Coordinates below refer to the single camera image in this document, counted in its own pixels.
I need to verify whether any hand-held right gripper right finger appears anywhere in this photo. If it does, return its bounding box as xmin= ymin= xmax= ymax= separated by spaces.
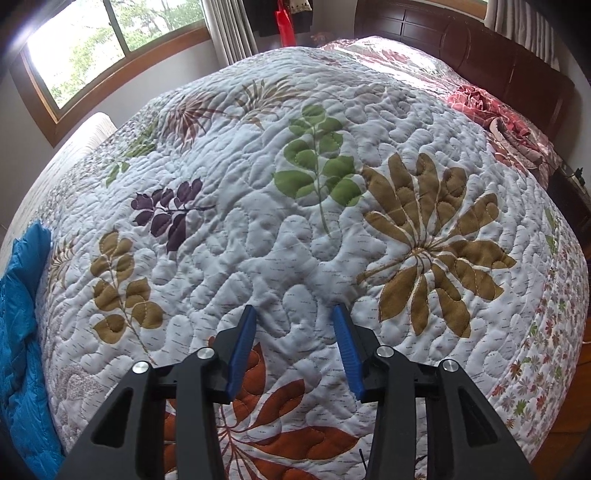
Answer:
xmin=331 ymin=304 xmax=536 ymax=480

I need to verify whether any pink floral pillow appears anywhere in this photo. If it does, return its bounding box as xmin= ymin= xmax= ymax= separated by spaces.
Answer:
xmin=318 ymin=36 xmax=458 ymax=81

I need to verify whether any bed with floral quilt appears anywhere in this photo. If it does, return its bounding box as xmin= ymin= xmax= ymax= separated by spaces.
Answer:
xmin=9 ymin=37 xmax=591 ymax=480

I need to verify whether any wooden framed window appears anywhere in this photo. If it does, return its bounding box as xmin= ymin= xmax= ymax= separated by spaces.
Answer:
xmin=9 ymin=0 xmax=215 ymax=134

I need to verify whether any dark wooden nightstand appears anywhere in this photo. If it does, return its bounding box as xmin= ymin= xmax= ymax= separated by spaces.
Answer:
xmin=547 ymin=161 xmax=591 ymax=232

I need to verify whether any dark wooden headboard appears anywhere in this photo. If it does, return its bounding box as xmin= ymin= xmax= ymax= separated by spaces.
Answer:
xmin=353 ymin=0 xmax=575 ymax=148

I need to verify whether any dark hanging coat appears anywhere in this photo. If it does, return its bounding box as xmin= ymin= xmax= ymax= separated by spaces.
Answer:
xmin=242 ymin=0 xmax=320 ymax=38

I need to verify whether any white curtain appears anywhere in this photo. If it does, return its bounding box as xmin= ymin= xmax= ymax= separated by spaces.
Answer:
xmin=482 ymin=0 xmax=561 ymax=72
xmin=201 ymin=0 xmax=259 ymax=68

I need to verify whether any red floral pillow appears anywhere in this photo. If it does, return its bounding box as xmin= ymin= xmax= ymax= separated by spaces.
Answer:
xmin=445 ymin=83 xmax=564 ymax=190

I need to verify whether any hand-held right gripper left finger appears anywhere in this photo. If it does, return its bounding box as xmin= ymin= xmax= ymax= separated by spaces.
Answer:
xmin=55 ymin=305 xmax=258 ymax=480

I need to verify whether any blue puffer jacket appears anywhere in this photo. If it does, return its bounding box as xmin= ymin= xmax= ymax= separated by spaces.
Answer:
xmin=0 ymin=220 xmax=65 ymax=467

